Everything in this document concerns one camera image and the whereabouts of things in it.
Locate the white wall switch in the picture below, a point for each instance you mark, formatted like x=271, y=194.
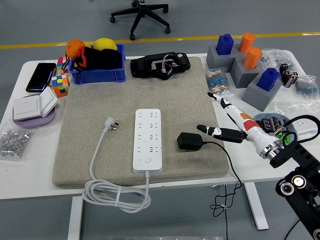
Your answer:
x=48, y=101
x=26, y=107

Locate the large colourful puzzle cube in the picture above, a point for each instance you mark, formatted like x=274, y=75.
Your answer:
x=60, y=86

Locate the white wall socket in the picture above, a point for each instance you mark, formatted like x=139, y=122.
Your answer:
x=306, y=126

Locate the grey-brown mat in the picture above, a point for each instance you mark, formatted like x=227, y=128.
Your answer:
x=100, y=100

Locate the white power strip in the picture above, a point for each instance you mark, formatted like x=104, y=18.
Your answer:
x=147, y=140

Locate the grey block holder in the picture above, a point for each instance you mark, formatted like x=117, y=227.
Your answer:
x=241, y=75
x=212, y=58
x=255, y=96

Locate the bag of blue resistors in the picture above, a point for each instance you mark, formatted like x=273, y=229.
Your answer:
x=307, y=87

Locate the clear bag of small parts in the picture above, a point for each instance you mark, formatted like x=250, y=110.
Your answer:
x=275, y=58

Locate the orange cylinder peg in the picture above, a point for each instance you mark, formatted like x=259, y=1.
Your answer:
x=246, y=43
x=252, y=58

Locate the white table leg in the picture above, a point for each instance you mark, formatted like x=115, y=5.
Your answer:
x=257, y=212
x=75, y=220

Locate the black smartphone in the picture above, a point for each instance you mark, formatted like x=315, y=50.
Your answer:
x=41, y=77

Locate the purple plate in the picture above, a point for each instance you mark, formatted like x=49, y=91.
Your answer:
x=32, y=123

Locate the orange fruit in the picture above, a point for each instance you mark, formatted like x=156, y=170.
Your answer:
x=73, y=48

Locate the blue square peg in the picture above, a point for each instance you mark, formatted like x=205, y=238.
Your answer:
x=225, y=45
x=268, y=80

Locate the small colourful puzzle cube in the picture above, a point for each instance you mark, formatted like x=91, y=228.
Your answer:
x=61, y=63

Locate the bag of metal nuts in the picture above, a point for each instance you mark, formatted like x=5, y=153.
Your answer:
x=12, y=142

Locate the dark brown capacitor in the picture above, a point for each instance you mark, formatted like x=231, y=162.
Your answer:
x=276, y=123
x=266, y=123
x=285, y=123

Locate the clear plastic bag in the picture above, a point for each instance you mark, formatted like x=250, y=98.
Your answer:
x=287, y=107

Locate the bag of striped resistors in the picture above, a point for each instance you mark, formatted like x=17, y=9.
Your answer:
x=217, y=81

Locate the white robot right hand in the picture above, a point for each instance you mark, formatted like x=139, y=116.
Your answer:
x=255, y=132

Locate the blue plastic bin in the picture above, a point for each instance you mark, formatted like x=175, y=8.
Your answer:
x=100, y=75

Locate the green cylindrical cells pile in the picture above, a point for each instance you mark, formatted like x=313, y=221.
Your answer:
x=282, y=136

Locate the black plug adapter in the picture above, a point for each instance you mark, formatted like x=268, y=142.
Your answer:
x=188, y=141

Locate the yellow lemon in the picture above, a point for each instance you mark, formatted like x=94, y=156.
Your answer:
x=105, y=44

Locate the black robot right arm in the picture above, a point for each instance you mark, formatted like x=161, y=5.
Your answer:
x=300, y=155

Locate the blue-grey plate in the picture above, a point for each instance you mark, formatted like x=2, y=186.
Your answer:
x=267, y=115

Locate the black opened electronic device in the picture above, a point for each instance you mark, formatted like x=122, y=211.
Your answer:
x=142, y=67

